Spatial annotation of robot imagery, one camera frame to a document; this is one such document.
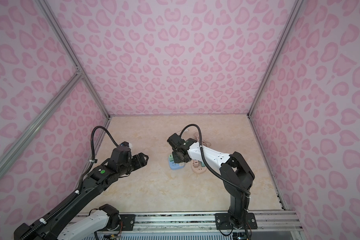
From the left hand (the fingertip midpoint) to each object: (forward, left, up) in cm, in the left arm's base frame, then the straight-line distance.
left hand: (147, 159), depth 78 cm
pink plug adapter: (+1, -26, -10) cm, 28 cm away
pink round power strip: (-1, -28, -14) cm, 32 cm away
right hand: (+5, -15, -8) cm, 18 cm away
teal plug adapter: (+2, -30, -11) cm, 32 cm away
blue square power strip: (+2, -14, -14) cm, 20 cm away
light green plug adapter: (+5, -11, -11) cm, 17 cm away
